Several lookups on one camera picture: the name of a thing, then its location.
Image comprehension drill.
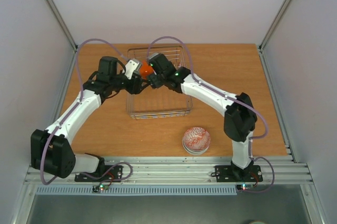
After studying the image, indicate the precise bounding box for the white and orange bowl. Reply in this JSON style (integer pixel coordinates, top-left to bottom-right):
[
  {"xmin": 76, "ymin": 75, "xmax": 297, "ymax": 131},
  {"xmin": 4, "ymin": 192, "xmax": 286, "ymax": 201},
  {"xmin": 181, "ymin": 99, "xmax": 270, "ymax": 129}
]
[{"xmin": 139, "ymin": 60, "xmax": 154, "ymax": 79}]

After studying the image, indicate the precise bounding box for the chrome wire dish rack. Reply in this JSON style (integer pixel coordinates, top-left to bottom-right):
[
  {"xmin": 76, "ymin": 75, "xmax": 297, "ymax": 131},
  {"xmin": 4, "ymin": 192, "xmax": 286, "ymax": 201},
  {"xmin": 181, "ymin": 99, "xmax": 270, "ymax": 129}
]
[{"xmin": 126, "ymin": 45, "xmax": 193, "ymax": 120}]

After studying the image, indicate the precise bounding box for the teal patterned ceramic bowl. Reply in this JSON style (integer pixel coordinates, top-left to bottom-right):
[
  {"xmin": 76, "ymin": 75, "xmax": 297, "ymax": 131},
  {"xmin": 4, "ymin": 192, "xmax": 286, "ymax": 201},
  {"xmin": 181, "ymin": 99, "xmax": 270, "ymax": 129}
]
[{"xmin": 129, "ymin": 58, "xmax": 143, "ymax": 72}]

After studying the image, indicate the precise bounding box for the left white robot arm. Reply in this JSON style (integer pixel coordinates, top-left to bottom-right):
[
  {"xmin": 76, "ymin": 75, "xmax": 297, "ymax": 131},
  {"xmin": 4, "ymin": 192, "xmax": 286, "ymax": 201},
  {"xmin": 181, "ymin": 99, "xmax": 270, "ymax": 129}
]
[{"xmin": 31, "ymin": 56, "xmax": 143, "ymax": 181}]

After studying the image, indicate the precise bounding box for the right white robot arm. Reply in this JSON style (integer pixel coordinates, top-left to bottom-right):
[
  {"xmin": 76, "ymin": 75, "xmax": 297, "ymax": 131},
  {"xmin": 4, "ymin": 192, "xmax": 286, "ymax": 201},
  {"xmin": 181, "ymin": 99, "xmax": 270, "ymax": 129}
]
[{"xmin": 148, "ymin": 53, "xmax": 257, "ymax": 181}]

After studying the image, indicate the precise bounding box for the red patterned ceramic bowl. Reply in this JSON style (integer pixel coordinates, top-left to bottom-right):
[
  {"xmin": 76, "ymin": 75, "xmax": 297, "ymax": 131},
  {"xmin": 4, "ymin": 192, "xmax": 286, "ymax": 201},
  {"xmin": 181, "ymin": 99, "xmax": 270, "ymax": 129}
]
[{"xmin": 182, "ymin": 127, "xmax": 211, "ymax": 150}]

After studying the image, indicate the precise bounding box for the bottom striped ceramic bowl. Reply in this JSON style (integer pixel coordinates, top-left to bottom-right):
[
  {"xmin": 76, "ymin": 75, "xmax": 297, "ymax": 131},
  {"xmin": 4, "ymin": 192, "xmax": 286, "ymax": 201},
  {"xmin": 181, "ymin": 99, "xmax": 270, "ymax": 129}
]
[{"xmin": 183, "ymin": 146, "xmax": 208, "ymax": 156}]

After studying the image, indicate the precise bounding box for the left small circuit board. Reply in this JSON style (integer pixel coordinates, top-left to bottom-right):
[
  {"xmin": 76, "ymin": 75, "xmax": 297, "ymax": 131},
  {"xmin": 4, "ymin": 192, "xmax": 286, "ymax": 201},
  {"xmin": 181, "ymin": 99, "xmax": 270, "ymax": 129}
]
[{"xmin": 92, "ymin": 185, "xmax": 110, "ymax": 193}]

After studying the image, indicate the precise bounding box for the small circuit board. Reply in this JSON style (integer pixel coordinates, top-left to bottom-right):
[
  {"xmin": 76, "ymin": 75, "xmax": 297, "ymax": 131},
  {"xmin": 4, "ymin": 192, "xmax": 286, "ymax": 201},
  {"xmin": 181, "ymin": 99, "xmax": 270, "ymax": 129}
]
[
  {"xmin": 92, "ymin": 185, "xmax": 110, "ymax": 193},
  {"xmin": 236, "ymin": 184, "xmax": 256, "ymax": 191}
]

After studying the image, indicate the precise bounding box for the right small circuit board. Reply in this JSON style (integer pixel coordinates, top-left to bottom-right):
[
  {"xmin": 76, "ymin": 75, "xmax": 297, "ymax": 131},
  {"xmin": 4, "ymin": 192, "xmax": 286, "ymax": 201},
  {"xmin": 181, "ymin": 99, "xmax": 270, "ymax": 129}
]
[{"xmin": 236, "ymin": 184, "xmax": 256, "ymax": 191}]

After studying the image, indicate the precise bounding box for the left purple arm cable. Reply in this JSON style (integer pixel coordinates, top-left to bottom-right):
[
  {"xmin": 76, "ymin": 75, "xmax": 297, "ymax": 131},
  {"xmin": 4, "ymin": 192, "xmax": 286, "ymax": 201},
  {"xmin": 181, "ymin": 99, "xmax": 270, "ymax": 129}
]
[{"xmin": 41, "ymin": 38, "xmax": 134, "ymax": 185}]

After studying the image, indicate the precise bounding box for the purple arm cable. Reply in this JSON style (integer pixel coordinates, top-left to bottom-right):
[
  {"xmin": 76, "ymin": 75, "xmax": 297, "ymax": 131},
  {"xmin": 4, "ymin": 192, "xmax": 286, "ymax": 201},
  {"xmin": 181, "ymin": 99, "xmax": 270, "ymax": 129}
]
[
  {"xmin": 146, "ymin": 36, "xmax": 276, "ymax": 195},
  {"xmin": 41, "ymin": 38, "xmax": 134, "ymax": 185}
]

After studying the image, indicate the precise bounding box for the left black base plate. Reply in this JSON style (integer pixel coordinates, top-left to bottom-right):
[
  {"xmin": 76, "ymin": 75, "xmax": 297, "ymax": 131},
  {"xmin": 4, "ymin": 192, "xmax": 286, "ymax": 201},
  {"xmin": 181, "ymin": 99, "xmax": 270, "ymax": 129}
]
[{"xmin": 74, "ymin": 165, "xmax": 123, "ymax": 182}]

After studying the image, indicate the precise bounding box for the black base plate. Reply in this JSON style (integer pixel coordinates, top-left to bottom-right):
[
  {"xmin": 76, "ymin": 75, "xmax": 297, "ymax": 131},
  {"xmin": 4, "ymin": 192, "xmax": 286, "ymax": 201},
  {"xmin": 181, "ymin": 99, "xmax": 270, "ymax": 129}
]
[
  {"xmin": 210, "ymin": 165, "xmax": 263, "ymax": 182},
  {"xmin": 74, "ymin": 165, "xmax": 123, "ymax": 182}
]

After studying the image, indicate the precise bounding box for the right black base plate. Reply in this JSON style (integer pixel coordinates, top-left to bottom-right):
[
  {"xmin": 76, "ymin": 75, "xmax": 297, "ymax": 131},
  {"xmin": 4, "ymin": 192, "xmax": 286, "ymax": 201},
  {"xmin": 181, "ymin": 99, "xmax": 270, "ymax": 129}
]
[{"xmin": 210, "ymin": 165, "xmax": 263, "ymax": 182}]

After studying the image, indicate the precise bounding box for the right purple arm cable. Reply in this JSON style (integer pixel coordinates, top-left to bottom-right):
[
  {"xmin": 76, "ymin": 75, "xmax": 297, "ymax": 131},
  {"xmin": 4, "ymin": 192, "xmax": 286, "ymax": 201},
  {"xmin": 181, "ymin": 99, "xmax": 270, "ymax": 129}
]
[{"xmin": 146, "ymin": 36, "xmax": 276, "ymax": 195}]

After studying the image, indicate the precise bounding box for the grey slotted cable duct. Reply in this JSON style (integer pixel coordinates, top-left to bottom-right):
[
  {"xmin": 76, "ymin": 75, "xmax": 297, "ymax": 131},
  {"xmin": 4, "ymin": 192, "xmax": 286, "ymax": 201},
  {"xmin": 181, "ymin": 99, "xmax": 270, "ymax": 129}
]
[{"xmin": 36, "ymin": 185, "xmax": 237, "ymax": 196}]

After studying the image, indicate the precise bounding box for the aluminium rail frame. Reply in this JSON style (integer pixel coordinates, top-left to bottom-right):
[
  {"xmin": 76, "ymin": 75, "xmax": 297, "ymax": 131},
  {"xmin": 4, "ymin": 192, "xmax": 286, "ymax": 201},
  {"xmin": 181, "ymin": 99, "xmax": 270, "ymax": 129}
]
[{"xmin": 23, "ymin": 155, "xmax": 314, "ymax": 185}]

